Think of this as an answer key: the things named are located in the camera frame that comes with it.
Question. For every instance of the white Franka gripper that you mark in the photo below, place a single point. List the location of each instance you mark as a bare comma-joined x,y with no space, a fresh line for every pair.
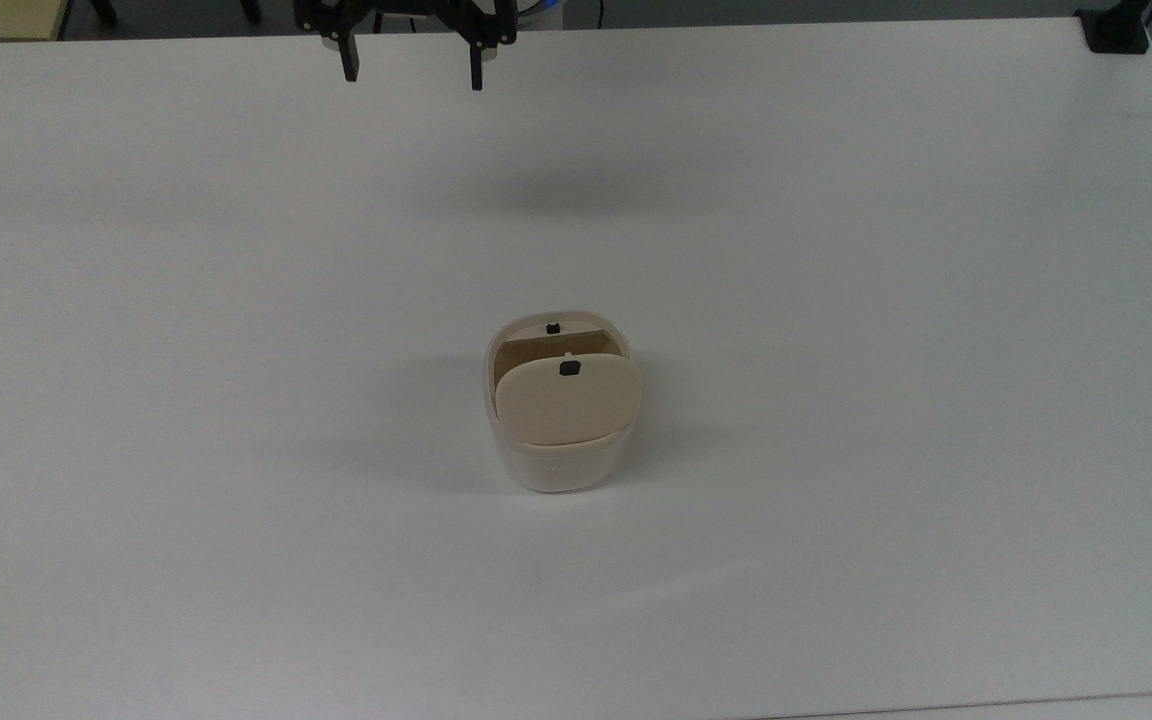
402,7

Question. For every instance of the beige trash bin lid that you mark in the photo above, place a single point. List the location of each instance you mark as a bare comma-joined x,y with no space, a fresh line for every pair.
566,405

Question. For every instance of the beige round trash bin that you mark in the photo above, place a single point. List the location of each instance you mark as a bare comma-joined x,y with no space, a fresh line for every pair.
561,470

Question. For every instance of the dark chair leg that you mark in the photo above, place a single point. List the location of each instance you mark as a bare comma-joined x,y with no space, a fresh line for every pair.
104,10
250,9

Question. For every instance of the black camera stand with clamp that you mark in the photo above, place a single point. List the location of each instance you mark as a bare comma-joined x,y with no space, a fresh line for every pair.
1116,32

